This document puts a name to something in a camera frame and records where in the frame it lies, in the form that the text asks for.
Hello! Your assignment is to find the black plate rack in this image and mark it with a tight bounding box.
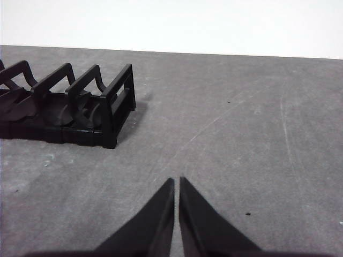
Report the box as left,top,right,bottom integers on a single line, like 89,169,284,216
0,59,137,150

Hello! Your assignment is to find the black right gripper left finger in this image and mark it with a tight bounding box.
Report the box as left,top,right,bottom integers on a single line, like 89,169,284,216
92,177,175,257

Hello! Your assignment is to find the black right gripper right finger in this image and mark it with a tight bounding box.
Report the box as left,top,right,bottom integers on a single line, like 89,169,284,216
178,176,263,257

